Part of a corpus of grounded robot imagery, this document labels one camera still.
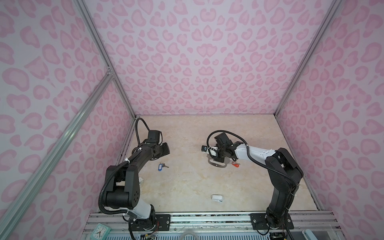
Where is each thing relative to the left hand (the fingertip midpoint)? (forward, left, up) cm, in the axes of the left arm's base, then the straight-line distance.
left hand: (167, 148), depth 93 cm
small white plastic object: (-28, -29, -6) cm, 40 cm away
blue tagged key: (-8, +4, -7) cm, 12 cm away
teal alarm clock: (-42, +27, -4) cm, 50 cm away
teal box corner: (-45, -68, -4) cm, 82 cm away
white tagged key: (-18, +14, -5) cm, 23 cm away
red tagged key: (-9, -42, -7) cm, 44 cm away
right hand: (-1, -29, -3) cm, 29 cm away
